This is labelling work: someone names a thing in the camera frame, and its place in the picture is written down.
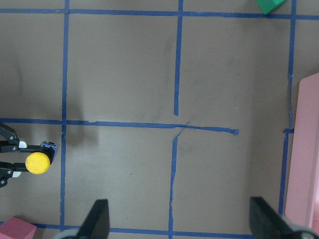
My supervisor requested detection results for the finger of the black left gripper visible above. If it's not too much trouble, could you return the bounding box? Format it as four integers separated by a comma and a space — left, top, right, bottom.
0, 161, 28, 188
0, 122, 43, 153

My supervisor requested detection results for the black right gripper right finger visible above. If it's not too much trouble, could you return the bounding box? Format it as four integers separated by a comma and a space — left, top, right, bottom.
249, 197, 302, 237

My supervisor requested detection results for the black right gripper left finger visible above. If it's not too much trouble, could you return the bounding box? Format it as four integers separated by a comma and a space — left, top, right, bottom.
76, 199, 110, 236

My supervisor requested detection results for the yellow push button switch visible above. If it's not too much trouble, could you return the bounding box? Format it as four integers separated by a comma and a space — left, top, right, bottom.
25, 141, 59, 175

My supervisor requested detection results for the pink plastic bin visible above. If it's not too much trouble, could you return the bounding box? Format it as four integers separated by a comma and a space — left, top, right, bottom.
285, 74, 319, 233

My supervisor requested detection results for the pink cube near bases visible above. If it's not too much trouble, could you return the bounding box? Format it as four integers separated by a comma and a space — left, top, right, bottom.
0, 217, 37, 239

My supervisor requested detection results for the green cube near bin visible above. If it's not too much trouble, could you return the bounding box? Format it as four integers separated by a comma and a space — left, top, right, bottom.
255, 0, 287, 15

